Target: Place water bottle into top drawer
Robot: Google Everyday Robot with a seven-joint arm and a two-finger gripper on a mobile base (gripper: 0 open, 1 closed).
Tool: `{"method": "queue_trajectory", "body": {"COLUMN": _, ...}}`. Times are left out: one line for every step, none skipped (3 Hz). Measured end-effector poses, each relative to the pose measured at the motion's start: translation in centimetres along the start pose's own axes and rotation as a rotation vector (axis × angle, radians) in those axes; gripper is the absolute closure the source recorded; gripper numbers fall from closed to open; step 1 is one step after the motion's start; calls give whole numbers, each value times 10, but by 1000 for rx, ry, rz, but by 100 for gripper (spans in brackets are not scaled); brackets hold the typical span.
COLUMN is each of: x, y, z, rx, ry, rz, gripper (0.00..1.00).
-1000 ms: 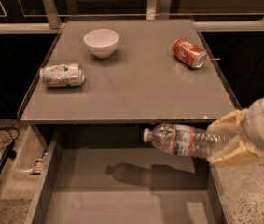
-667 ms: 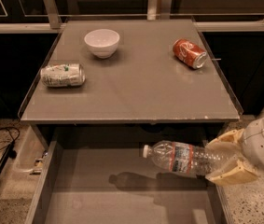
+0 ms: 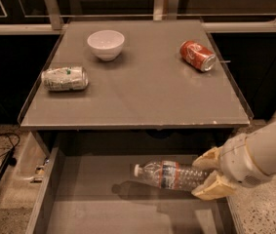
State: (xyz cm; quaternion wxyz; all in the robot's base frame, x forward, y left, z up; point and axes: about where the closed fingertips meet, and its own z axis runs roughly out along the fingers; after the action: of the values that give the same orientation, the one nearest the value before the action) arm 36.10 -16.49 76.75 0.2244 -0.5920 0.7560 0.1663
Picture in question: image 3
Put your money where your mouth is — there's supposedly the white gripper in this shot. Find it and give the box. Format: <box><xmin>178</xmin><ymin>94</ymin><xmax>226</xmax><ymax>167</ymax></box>
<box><xmin>191</xmin><ymin>134</ymin><xmax>271</xmax><ymax>201</ymax></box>

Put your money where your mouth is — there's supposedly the clear plastic water bottle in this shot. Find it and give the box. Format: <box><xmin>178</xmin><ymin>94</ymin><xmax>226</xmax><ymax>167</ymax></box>
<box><xmin>134</xmin><ymin>161</ymin><xmax>210</xmax><ymax>191</ymax></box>

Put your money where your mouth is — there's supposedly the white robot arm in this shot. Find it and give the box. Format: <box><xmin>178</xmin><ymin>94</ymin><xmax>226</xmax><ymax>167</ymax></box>
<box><xmin>192</xmin><ymin>112</ymin><xmax>276</xmax><ymax>200</ymax></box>

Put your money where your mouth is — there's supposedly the open grey top drawer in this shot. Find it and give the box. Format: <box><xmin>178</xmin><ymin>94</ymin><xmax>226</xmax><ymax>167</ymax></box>
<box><xmin>25</xmin><ymin>133</ymin><xmax>245</xmax><ymax>234</ymax></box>

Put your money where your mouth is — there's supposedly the grey cabinet table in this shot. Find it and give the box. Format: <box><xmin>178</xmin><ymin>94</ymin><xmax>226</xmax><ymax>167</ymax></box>
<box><xmin>18</xmin><ymin>19</ymin><xmax>255</xmax><ymax>158</ymax></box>

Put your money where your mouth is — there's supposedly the red cola can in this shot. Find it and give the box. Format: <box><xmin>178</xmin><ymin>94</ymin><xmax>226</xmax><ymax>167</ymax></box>
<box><xmin>179</xmin><ymin>41</ymin><xmax>217</xmax><ymax>72</ymax></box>

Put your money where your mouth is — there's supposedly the white ceramic bowl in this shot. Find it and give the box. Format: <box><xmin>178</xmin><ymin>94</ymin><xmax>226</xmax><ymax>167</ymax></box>
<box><xmin>87</xmin><ymin>30</ymin><xmax>125</xmax><ymax>61</ymax></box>

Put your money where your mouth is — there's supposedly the white green soda can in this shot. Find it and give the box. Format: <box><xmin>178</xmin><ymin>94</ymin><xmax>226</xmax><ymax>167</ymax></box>
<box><xmin>41</xmin><ymin>66</ymin><xmax>88</xmax><ymax>92</ymax></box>

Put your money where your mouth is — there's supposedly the metal rail frame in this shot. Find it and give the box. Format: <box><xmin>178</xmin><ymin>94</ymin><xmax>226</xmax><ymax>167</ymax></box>
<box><xmin>0</xmin><ymin>0</ymin><xmax>276</xmax><ymax>34</ymax></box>

